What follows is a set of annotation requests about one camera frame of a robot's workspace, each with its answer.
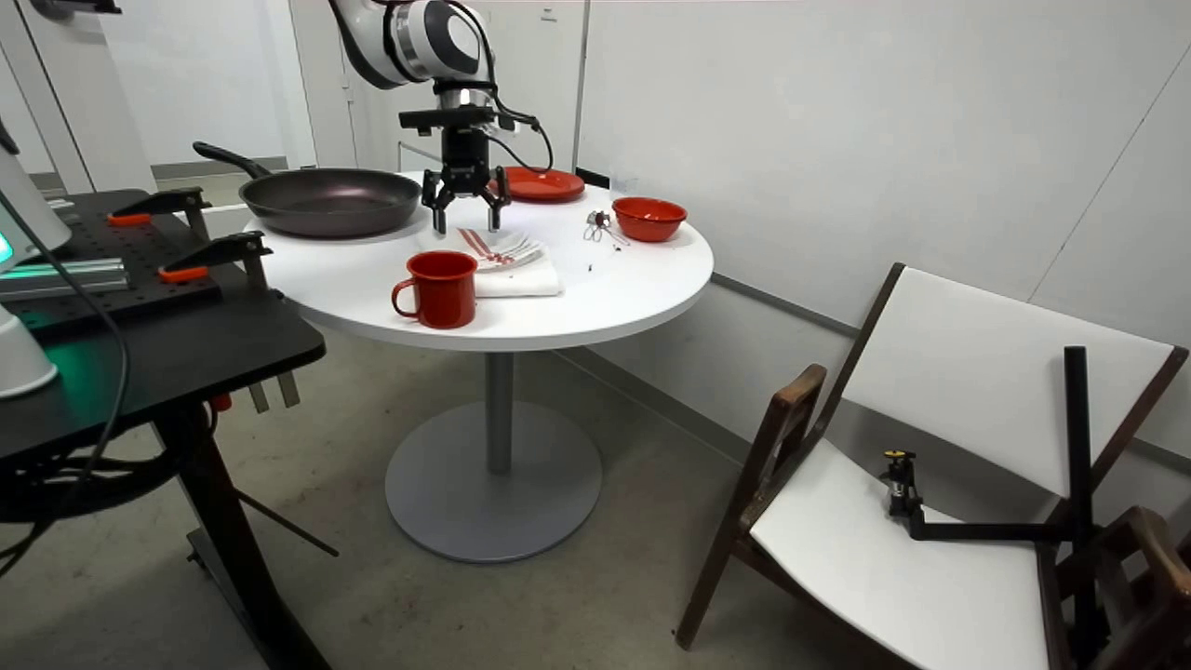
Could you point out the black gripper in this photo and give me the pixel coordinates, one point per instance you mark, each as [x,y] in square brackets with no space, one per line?
[468,161]

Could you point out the white towel with red stripes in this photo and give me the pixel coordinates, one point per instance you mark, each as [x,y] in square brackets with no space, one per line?
[524,281]

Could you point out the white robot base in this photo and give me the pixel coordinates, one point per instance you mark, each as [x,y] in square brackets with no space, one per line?
[25,208]

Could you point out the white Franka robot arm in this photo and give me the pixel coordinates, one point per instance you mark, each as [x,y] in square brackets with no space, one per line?
[421,37]

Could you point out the black frying pan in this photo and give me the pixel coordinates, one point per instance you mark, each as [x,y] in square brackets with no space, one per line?
[323,204]

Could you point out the red plate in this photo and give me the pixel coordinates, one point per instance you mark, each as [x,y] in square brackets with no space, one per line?
[543,185]

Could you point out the red enamel mug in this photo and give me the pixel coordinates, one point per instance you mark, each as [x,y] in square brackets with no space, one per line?
[442,290]

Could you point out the black flat object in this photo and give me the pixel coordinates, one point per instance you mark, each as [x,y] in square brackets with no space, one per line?
[592,177]

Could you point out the metal paper clips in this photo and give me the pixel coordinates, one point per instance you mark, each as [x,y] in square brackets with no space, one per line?
[600,225]

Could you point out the red bowl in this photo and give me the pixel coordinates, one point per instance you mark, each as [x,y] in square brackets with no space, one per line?
[650,219]

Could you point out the black desk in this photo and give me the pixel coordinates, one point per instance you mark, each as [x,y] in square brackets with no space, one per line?
[187,357]

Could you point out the black mounted device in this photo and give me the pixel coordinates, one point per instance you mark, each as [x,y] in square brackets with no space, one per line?
[76,3]

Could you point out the white rounded object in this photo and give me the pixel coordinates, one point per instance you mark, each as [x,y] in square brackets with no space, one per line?
[20,357]

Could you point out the wooden chair with white panels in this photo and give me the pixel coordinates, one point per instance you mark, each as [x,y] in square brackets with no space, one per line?
[980,373]

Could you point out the black metal stand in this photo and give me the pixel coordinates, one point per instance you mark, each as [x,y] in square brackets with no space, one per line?
[1079,431]

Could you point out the dark wooden chair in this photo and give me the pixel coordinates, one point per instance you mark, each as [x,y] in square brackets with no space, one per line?
[1148,580]

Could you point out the grey table pedestal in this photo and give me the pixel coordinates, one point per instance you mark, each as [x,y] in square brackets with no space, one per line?
[491,497]

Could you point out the silver aluminium rail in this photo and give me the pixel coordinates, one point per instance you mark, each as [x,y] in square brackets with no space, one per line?
[60,276]

